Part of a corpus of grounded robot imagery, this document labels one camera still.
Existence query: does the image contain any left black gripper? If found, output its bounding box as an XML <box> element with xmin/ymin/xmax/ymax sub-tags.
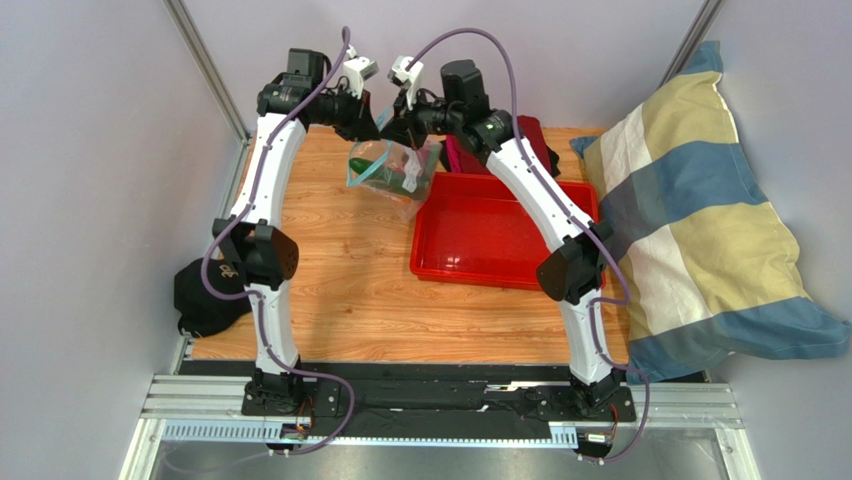
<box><xmin>310</xmin><ymin>84</ymin><xmax>382</xmax><ymax>143</ymax></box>

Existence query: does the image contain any green cucumber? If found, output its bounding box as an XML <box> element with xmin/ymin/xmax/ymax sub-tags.
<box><xmin>348</xmin><ymin>157</ymin><xmax>381</xmax><ymax>177</ymax></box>

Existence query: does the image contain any clear zip top bag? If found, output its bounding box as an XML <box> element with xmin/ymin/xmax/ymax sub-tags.
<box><xmin>346</xmin><ymin>139</ymin><xmax>443</xmax><ymax>222</ymax></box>

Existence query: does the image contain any green pepper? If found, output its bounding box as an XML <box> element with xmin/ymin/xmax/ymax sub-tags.
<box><xmin>378</xmin><ymin>175</ymin><xmax>431</xmax><ymax>201</ymax></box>

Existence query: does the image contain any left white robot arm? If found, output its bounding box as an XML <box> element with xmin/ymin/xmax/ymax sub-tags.
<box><xmin>213</xmin><ymin>45</ymin><xmax>378</xmax><ymax>416</ymax></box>

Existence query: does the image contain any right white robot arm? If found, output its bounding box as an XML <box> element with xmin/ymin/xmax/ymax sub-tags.
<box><xmin>380</xmin><ymin>56</ymin><xmax>621</xmax><ymax>415</ymax></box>

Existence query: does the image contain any dark red folded cloth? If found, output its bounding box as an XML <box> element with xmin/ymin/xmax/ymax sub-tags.
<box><xmin>440</xmin><ymin>115</ymin><xmax>560</xmax><ymax>177</ymax></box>

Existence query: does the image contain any red plastic tray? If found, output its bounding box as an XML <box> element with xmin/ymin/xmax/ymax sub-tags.
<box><xmin>408</xmin><ymin>171</ymin><xmax>600</xmax><ymax>292</ymax></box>

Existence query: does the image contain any black cap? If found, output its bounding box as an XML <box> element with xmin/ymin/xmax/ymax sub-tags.
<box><xmin>173</xmin><ymin>258</ymin><xmax>252</xmax><ymax>338</ymax></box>

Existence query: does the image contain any striped blue yellow pillow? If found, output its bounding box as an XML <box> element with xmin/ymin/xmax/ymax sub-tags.
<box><xmin>571</xmin><ymin>41</ymin><xmax>851</xmax><ymax>384</ymax></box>

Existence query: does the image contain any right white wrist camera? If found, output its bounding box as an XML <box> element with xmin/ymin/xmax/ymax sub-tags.
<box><xmin>388</xmin><ymin>55</ymin><xmax>424</xmax><ymax>110</ymax></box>

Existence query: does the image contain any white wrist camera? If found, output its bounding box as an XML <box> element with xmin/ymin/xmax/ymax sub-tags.
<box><xmin>340</xmin><ymin>44</ymin><xmax>379</xmax><ymax>99</ymax></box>
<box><xmin>388</xmin><ymin>55</ymin><xmax>424</xmax><ymax>110</ymax></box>

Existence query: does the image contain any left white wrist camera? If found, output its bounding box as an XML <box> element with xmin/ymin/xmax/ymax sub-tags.
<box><xmin>340</xmin><ymin>44</ymin><xmax>379</xmax><ymax>99</ymax></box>

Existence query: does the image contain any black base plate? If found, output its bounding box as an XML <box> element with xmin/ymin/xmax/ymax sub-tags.
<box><xmin>178</xmin><ymin>359</ymin><xmax>708</xmax><ymax>441</ymax></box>

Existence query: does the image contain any aluminium rail frame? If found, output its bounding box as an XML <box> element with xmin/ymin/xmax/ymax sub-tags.
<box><xmin>120</xmin><ymin>375</ymin><xmax>759</xmax><ymax>479</ymax></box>

